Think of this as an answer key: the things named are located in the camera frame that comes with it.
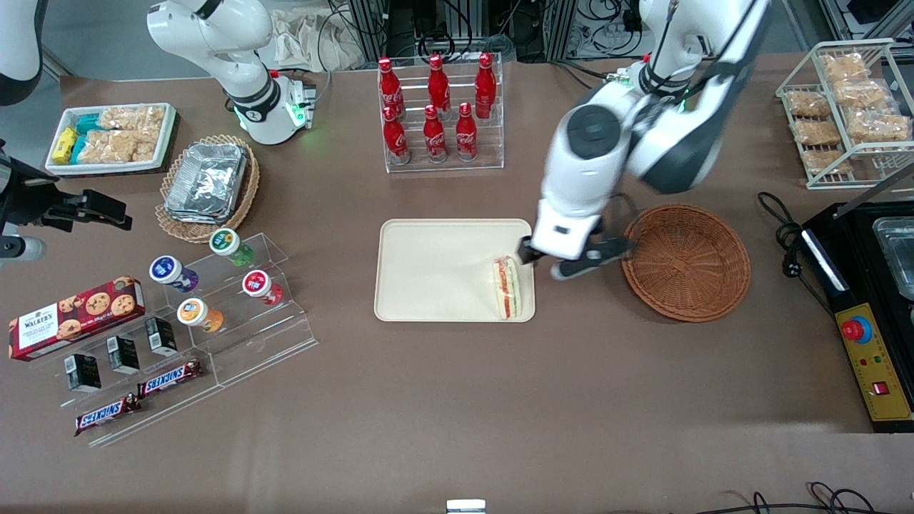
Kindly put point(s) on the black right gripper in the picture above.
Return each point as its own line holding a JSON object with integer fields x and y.
{"x": 28, "y": 200}

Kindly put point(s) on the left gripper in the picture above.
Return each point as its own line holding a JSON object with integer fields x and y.
{"x": 529, "y": 251}

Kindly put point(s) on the triangle sandwich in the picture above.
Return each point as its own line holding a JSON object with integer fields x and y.
{"x": 507, "y": 289}

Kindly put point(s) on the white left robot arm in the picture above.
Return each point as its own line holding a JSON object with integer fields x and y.
{"x": 593, "y": 132}

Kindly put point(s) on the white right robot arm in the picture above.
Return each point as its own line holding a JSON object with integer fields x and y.
{"x": 243, "y": 93}

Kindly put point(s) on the oval light wicker basket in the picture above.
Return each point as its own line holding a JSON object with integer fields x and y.
{"x": 186, "y": 232}

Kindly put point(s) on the beige plastic tray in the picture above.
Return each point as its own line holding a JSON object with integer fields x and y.
{"x": 435, "y": 271}

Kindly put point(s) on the round brown wicker basket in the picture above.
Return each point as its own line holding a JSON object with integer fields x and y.
{"x": 685, "y": 264}

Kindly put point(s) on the teal snack packet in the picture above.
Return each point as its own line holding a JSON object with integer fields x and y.
{"x": 87, "y": 123}
{"x": 80, "y": 148}

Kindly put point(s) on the rice crispy snack packet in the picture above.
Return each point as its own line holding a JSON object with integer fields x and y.
{"x": 107, "y": 148}
{"x": 146, "y": 150}
{"x": 119, "y": 119}
{"x": 151, "y": 118}

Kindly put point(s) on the yellow snack packet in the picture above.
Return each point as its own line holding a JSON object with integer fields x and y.
{"x": 64, "y": 146}

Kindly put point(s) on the purple lid gum jar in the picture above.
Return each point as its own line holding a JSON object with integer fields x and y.
{"x": 164, "y": 269}

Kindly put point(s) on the red Walkers cookie box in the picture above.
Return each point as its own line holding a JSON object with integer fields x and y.
{"x": 71, "y": 321}

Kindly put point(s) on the white rectangular snack bin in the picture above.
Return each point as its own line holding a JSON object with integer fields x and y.
{"x": 168, "y": 135}

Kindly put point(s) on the stacked aluminium foil trays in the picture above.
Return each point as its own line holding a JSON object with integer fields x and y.
{"x": 207, "y": 182}

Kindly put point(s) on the clear acrylic bottle rack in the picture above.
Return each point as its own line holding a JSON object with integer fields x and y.
{"x": 450, "y": 166}

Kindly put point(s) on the green lid gum jar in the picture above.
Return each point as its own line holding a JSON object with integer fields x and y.
{"x": 223, "y": 241}

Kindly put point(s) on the orange lid gum jar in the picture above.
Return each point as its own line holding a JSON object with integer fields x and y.
{"x": 191, "y": 312}

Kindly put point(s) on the small black carton box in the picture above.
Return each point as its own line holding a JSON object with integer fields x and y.
{"x": 83, "y": 373}
{"x": 123, "y": 355}
{"x": 161, "y": 337}

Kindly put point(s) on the red cola bottle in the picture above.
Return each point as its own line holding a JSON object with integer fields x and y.
{"x": 389, "y": 89}
{"x": 465, "y": 135}
{"x": 485, "y": 86}
{"x": 434, "y": 137}
{"x": 438, "y": 86}
{"x": 395, "y": 139}

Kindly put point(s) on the red lid gum jar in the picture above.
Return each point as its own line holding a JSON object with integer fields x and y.
{"x": 255, "y": 283}

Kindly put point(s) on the Snickers chocolate bar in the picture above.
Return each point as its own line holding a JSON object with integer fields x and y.
{"x": 170, "y": 378}
{"x": 107, "y": 414}

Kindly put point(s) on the clear acrylic tiered snack stand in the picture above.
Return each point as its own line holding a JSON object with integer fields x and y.
{"x": 186, "y": 403}

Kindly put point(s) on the clear acrylic tiered gum stand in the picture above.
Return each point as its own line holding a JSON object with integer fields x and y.
{"x": 285, "y": 335}

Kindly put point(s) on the beige cloth bag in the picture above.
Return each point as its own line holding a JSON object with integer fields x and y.
{"x": 307, "y": 43}

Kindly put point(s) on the clear bagged granola snack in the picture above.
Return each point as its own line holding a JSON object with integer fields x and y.
{"x": 826, "y": 161}
{"x": 817, "y": 132}
{"x": 844, "y": 68}
{"x": 808, "y": 104}
{"x": 878, "y": 125}
{"x": 860, "y": 93}

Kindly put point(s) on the black machine with yellow panel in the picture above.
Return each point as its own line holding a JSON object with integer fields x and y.
{"x": 857, "y": 246}

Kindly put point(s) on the red emergency stop button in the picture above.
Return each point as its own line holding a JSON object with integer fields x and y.
{"x": 856, "y": 330}

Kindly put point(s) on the grey metal lever bar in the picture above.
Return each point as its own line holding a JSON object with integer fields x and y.
{"x": 875, "y": 191}

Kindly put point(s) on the clear plastic container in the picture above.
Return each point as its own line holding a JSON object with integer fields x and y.
{"x": 896, "y": 257}

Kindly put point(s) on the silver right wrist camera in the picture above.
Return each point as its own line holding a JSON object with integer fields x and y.
{"x": 25, "y": 248}

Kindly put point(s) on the aluminium frame structure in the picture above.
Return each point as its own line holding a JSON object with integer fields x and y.
{"x": 371, "y": 28}

